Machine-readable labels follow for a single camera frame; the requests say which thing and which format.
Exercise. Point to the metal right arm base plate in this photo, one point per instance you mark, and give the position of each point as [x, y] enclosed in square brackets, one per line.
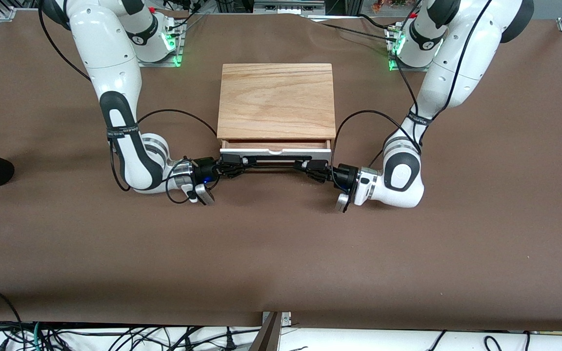
[156, 63]

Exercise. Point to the metal table edge bracket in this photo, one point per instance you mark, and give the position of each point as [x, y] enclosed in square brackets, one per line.
[271, 336]

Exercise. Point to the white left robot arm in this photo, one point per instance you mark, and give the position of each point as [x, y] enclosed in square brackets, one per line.
[461, 58]

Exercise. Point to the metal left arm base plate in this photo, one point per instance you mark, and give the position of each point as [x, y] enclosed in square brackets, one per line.
[398, 67]

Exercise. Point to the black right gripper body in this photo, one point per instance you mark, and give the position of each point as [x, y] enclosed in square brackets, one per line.
[205, 170]

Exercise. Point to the brown table cover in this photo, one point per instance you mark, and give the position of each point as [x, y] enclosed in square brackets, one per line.
[281, 234]

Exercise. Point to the wooden drawer cabinet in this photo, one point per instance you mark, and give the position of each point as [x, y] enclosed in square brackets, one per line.
[276, 97]

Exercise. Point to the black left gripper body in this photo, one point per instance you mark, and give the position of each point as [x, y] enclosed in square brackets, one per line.
[345, 176]

